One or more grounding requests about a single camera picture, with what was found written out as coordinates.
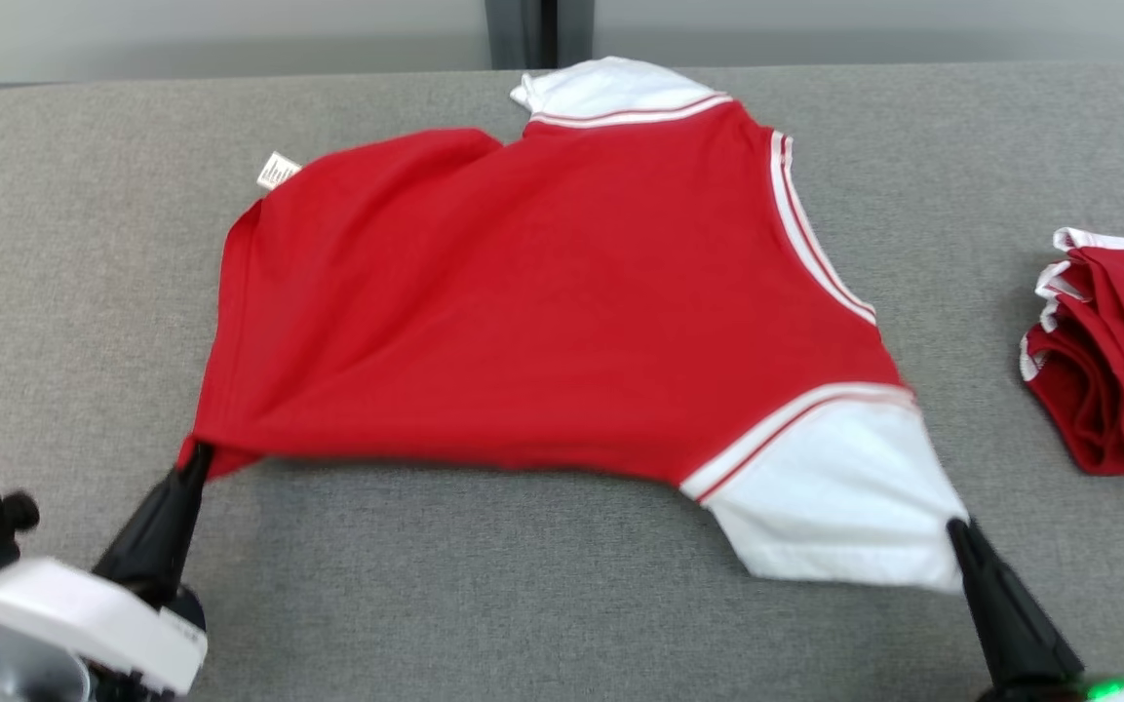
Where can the grey metal partition post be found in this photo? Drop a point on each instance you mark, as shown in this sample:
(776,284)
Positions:
(523,34)

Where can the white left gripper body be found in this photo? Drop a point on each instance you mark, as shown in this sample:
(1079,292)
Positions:
(84,604)

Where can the red T-shirt with white sleeves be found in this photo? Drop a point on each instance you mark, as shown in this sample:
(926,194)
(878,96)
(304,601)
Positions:
(571,292)

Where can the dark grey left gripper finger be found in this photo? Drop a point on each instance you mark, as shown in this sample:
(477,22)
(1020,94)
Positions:
(157,512)
(186,531)

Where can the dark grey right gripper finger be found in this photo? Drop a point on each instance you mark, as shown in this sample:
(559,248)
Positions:
(995,624)
(1034,634)

